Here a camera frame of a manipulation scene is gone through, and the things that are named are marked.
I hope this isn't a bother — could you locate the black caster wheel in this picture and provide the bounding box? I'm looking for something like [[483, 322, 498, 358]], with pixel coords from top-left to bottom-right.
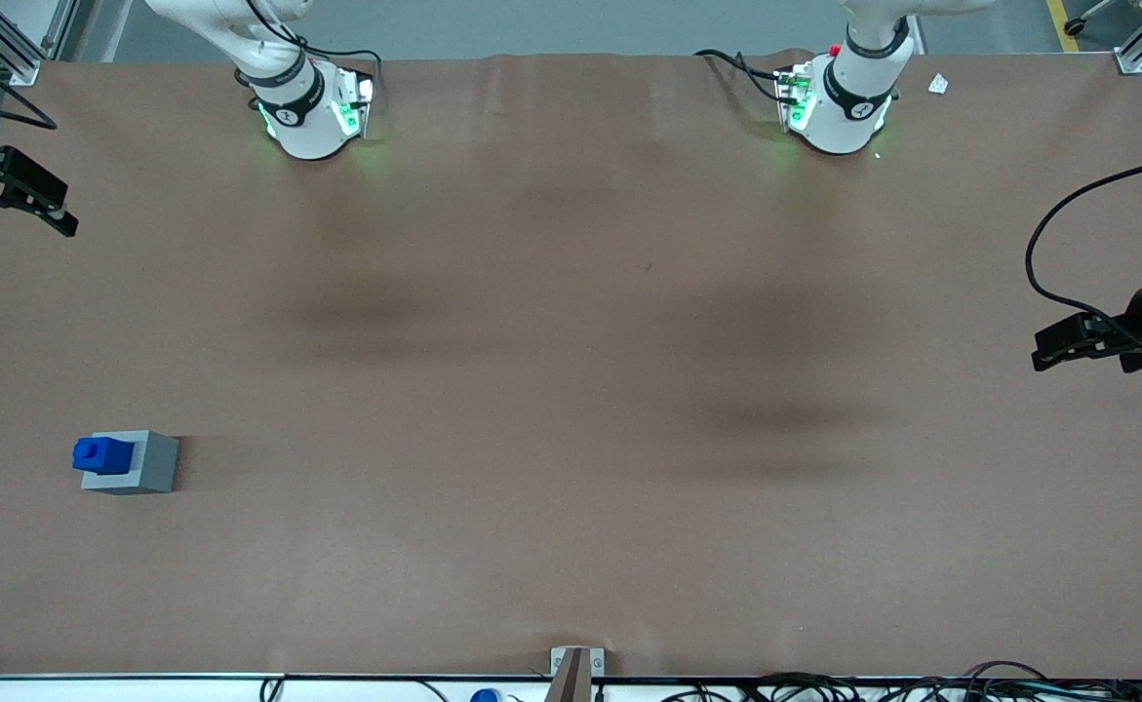
[[1064, 0, 1115, 38]]

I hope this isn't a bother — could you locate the long black looping cable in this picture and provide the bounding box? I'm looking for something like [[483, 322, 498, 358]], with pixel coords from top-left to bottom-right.
[[1025, 154, 1142, 337]]

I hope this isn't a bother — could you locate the white table edge rail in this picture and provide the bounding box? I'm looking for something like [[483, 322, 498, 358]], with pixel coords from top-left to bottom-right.
[[0, 673, 1142, 702]]

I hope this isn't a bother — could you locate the blue plastic part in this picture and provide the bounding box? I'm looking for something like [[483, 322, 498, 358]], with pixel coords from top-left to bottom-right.
[[72, 436, 138, 476]]

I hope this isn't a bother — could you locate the metal mounting bracket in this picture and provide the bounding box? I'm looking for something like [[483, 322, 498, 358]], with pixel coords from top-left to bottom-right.
[[550, 646, 606, 679]]

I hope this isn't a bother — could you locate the black cable bundle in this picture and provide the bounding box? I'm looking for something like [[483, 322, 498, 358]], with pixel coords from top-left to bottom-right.
[[658, 661, 1142, 702]]

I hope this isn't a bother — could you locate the brown post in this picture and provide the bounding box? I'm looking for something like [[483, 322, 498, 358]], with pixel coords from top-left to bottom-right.
[[544, 648, 593, 702]]

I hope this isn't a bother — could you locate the gray square base block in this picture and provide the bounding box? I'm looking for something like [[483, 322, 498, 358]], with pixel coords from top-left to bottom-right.
[[81, 430, 180, 495]]

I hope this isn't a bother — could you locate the brown table cover sheet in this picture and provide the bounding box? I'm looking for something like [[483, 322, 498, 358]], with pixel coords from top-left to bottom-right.
[[0, 51, 1142, 679]]

